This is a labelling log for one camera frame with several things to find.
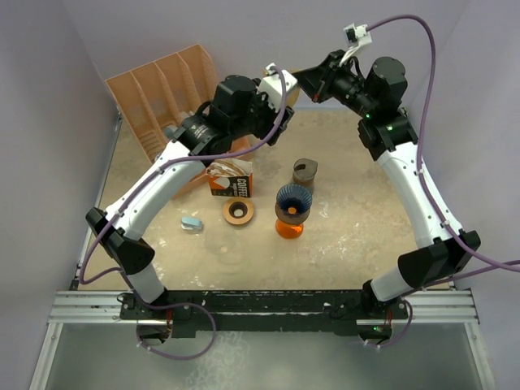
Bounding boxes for wooden ring stand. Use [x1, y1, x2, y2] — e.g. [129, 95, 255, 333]
[223, 197, 254, 226]

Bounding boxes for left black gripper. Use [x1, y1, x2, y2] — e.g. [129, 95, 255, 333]
[230, 80, 292, 145]

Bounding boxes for light blue stapler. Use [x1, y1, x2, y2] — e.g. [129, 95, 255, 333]
[180, 216, 204, 232]

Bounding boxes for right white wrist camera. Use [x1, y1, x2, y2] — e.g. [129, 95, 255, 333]
[340, 24, 372, 64]

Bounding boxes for peach plastic file organizer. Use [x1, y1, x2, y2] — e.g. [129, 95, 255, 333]
[104, 43, 255, 200]

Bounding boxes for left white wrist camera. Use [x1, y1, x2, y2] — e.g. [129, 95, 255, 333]
[257, 63, 284, 113]

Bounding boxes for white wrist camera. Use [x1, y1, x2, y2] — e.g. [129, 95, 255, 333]
[340, 24, 372, 64]
[257, 63, 284, 113]

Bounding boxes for orange glass carafe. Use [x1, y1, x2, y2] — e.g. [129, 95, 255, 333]
[275, 203, 305, 239]

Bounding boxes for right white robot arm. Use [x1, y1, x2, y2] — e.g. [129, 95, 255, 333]
[294, 50, 481, 318]

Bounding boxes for coffee filter box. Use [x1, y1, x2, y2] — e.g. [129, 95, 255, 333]
[206, 158, 253, 198]

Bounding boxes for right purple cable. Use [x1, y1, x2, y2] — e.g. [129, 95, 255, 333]
[365, 14, 520, 350]

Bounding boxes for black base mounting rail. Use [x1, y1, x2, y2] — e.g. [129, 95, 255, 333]
[117, 289, 409, 338]

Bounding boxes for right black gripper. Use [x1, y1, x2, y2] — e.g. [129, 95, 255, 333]
[292, 50, 376, 118]

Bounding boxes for blue ribbed coffee dripper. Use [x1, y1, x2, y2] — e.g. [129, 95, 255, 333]
[276, 184, 313, 214]

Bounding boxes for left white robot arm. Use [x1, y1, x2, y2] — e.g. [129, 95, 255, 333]
[85, 65, 298, 319]

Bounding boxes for brown paper coffee filter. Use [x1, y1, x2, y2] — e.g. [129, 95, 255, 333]
[282, 69, 301, 108]

